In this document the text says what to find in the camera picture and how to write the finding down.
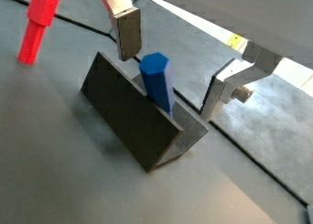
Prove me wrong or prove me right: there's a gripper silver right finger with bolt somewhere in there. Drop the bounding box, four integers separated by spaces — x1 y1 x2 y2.
201 41 283 122

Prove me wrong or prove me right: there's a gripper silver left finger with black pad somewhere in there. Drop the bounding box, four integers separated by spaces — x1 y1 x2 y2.
102 0 142 61

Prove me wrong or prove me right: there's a red hexagonal peg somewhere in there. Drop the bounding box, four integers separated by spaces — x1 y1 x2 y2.
18 0 61 64

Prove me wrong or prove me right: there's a black angled fixture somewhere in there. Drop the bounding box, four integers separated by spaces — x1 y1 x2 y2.
81 53 208 172

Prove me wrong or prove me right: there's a blue hexagonal peg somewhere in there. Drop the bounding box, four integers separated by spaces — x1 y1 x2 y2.
140 52 176 115

